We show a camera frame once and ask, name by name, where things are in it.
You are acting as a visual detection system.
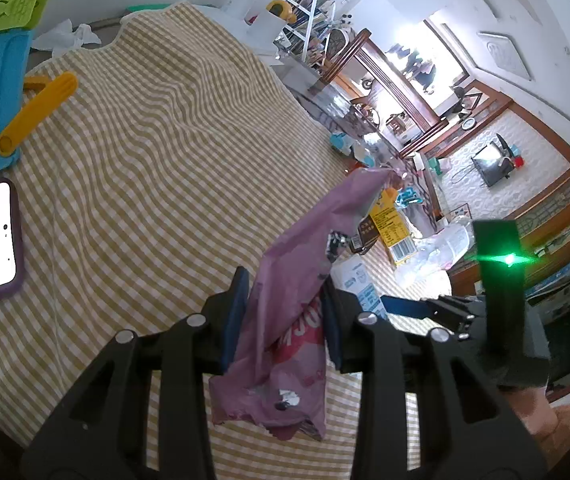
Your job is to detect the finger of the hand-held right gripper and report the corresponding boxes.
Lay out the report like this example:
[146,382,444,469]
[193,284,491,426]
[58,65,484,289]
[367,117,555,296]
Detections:
[379,296,488,343]

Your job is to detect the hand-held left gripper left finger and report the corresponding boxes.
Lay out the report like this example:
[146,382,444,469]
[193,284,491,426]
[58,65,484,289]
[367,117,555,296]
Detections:
[20,266,253,480]

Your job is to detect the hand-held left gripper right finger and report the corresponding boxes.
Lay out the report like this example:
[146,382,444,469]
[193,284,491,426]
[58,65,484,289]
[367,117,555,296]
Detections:
[321,277,548,480]

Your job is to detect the white blue milk carton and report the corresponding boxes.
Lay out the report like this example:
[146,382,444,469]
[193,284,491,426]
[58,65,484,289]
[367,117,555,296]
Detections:
[330,256,387,321]

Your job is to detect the pink snack bag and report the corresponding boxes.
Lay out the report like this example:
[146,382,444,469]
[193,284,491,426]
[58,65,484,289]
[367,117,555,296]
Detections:
[208,167,394,442]

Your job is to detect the clear plastic bottle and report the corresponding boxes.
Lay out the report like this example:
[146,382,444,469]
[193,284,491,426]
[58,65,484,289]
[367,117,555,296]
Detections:
[395,222,472,289]

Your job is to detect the yellow printed wrapper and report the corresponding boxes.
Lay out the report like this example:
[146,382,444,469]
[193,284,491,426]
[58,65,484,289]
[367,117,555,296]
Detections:
[367,187,417,267]

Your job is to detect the brown snack packet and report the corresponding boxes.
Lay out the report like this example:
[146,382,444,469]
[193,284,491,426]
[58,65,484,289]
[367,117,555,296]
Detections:
[349,216,382,256]

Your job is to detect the yellow checked tablecloth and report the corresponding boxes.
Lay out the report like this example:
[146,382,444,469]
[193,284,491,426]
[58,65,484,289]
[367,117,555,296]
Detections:
[0,2,456,480]

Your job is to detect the teal wrapper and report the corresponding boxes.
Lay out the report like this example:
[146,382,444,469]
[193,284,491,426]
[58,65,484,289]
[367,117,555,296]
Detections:
[329,131,357,154]

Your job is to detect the wooden dining chair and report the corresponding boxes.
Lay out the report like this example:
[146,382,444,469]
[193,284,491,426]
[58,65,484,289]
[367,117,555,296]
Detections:
[322,29,448,158]

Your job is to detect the hanging clothes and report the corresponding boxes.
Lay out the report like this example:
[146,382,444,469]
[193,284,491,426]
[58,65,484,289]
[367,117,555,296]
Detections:
[387,42,438,97]

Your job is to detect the square ceiling light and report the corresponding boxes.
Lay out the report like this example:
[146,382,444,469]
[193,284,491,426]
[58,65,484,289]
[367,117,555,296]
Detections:
[480,30,536,82]

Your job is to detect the white pen holder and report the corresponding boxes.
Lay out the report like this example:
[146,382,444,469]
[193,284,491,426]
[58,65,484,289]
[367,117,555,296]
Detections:
[251,10,287,49]

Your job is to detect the yellow toy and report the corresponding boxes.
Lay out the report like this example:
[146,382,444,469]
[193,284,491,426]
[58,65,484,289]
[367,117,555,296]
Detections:
[265,0,297,24]

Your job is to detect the white tissue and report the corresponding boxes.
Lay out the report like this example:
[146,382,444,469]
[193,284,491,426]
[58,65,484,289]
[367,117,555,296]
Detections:
[32,19,102,59]

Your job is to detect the wall television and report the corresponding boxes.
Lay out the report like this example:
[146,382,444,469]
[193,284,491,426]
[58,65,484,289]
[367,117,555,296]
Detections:
[471,142,512,189]

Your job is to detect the wall shelf with bowls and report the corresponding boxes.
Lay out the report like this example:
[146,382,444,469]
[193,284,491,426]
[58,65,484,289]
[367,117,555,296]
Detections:
[495,132,526,169]

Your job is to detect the yellow plastic handle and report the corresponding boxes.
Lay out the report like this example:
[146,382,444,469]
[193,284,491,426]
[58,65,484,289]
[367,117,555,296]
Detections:
[0,72,79,157]

